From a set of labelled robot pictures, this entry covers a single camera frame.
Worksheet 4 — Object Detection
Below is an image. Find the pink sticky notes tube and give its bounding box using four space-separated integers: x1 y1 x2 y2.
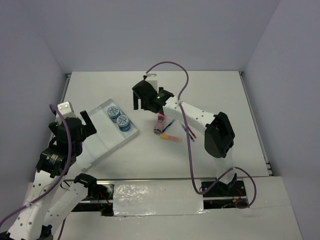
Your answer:
153 113 166 135

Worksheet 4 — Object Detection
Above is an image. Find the blue round splash-lid container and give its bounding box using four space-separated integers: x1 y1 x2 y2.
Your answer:
116 114 131 132

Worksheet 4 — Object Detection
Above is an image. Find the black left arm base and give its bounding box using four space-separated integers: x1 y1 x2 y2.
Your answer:
60 173 114 217

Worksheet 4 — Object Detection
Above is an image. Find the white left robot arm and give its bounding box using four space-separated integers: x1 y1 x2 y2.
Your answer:
0 107 98 240

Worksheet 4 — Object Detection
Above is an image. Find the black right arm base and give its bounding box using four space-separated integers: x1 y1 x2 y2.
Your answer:
202 179 249 210

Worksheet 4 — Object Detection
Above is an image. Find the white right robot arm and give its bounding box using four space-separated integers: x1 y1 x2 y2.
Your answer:
132 80 237 196

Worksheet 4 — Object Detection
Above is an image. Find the white divided plastic tray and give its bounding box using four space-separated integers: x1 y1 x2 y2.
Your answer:
76 98 138 172

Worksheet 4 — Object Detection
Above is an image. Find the blue round container in tray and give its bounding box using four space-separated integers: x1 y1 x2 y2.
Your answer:
107 105 121 121

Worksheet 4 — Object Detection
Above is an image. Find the yellow pink highlighter pen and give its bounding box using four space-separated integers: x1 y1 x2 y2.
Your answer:
159 133 182 142

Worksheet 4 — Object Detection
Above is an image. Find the red gel pen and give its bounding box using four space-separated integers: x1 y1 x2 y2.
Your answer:
188 126 197 139

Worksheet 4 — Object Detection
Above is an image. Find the silver foil sheet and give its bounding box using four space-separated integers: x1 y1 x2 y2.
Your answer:
113 180 206 217

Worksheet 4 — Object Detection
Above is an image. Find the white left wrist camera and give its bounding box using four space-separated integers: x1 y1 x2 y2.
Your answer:
57 101 76 119

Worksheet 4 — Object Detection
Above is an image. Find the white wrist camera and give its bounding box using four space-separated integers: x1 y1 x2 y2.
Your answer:
143 73 158 91
57 101 76 119

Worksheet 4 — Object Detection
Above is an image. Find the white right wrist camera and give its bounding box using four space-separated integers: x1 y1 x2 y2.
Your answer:
143 73 158 91

